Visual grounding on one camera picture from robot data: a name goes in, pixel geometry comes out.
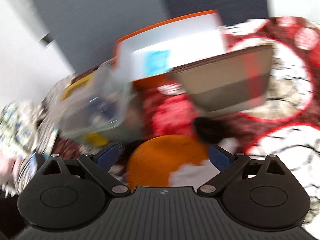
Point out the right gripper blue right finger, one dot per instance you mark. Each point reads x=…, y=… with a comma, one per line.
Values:
x=219, y=157

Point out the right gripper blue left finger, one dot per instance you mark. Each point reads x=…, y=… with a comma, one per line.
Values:
x=108, y=156

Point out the orange honeycomb flexible piece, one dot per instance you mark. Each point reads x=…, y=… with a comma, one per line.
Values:
x=152, y=163

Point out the clear plastic container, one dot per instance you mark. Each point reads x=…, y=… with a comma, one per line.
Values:
x=99, y=108

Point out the red floral plush blanket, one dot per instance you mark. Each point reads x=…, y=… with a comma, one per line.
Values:
x=287, y=124

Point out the beige striped fabric pouch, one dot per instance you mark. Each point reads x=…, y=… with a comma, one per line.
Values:
x=228, y=83

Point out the orange white storage box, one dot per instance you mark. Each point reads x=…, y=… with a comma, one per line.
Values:
x=145, y=56

